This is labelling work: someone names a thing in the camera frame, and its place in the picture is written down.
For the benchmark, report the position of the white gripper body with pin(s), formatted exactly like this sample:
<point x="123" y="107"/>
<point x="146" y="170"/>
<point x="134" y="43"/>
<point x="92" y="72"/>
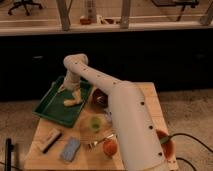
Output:
<point x="71" y="81"/>

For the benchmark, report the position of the yellow banana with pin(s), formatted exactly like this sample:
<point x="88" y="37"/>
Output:
<point x="75" y="100"/>

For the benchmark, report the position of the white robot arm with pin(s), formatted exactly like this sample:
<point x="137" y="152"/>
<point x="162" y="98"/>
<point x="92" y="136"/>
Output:
<point x="139" y="144"/>

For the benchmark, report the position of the green plastic tray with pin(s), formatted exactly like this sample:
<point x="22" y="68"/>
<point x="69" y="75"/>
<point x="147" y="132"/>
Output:
<point x="51" y="106"/>

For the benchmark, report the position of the dark red bowl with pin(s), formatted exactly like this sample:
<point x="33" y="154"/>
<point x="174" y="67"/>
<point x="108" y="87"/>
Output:
<point x="100" y="98"/>

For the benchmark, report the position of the green cup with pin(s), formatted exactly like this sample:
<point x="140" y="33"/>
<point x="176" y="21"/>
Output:
<point x="95" y="124"/>

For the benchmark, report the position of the clear glass bowl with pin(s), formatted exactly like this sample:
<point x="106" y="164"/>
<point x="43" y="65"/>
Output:
<point x="87" y="135"/>

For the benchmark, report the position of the wooden black brush block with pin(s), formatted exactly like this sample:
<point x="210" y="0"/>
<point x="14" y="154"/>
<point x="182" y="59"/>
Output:
<point x="49" y="140"/>

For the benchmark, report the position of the red object on shelf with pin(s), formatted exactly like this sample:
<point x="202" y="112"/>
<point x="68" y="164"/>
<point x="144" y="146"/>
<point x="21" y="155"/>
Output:
<point x="84" y="21"/>

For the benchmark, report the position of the blue sponge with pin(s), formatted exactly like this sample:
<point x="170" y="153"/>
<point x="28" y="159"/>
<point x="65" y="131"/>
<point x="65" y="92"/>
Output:
<point x="70" y="149"/>

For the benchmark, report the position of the metal fork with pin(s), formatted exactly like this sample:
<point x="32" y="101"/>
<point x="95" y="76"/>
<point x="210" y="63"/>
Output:
<point x="95" y="143"/>

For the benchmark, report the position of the orange fruit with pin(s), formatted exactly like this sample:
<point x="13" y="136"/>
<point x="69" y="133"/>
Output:
<point x="109" y="147"/>

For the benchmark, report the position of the black office chair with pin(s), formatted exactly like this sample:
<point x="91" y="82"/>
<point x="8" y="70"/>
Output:
<point x="24" y="3"/>

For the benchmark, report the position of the orange bowl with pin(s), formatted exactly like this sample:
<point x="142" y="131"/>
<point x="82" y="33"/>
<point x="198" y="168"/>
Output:
<point x="168" y="146"/>

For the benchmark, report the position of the black stand post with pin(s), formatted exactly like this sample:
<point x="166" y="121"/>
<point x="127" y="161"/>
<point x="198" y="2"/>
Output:
<point x="8" y="152"/>

